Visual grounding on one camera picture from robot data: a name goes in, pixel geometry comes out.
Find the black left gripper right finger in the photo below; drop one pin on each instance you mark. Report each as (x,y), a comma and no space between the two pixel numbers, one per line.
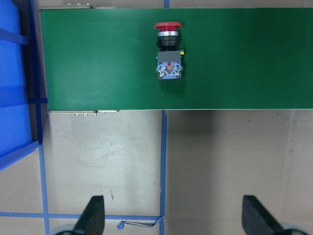
(256,219)

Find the red push button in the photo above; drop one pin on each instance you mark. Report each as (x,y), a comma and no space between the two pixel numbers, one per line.
(169,65)

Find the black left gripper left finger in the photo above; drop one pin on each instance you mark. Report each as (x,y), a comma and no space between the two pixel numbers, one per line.
(92,220)

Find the green conveyor belt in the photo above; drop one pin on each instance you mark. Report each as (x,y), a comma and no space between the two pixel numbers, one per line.
(234,58)

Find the blue bin with buttons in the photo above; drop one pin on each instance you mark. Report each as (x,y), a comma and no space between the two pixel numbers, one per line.
(15,129)

